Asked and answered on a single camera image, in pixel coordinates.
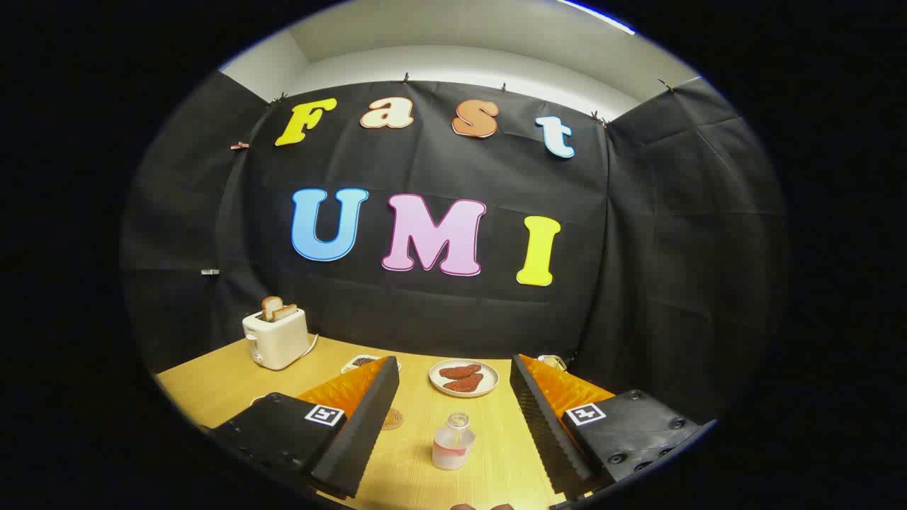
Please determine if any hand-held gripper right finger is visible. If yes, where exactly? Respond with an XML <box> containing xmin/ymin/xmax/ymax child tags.
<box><xmin>509</xmin><ymin>353</ymin><xmax>716</xmax><ymax>505</ymax></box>

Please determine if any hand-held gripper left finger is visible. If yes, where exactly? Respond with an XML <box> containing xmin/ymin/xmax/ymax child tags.
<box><xmin>205</xmin><ymin>356</ymin><xmax>401</xmax><ymax>500</ymax></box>

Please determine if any clear juice bottle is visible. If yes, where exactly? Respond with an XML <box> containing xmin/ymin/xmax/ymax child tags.
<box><xmin>432</xmin><ymin>413</ymin><xmax>477</xmax><ymax>472</ymax></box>

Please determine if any white divided seed dish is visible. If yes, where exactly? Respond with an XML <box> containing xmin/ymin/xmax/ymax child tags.
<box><xmin>340</xmin><ymin>354</ymin><xmax>402</xmax><ymax>375</ymax></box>

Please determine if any white oval plate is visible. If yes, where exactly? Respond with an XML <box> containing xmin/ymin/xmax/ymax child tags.
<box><xmin>429</xmin><ymin>359</ymin><xmax>500</xmax><ymax>399</ymax></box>

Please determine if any cream toaster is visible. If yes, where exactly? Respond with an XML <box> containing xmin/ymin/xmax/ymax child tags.
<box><xmin>242</xmin><ymin>307</ymin><xmax>311</xmax><ymax>371</ymax></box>

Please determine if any wooden table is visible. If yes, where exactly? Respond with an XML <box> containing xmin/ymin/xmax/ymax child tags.
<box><xmin>154</xmin><ymin>334</ymin><xmax>617</xmax><ymax>510</ymax></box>

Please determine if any black backdrop cloth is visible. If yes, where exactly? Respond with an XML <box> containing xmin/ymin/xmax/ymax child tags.
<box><xmin>120</xmin><ymin>71</ymin><xmax>791</xmax><ymax>426</ymax></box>

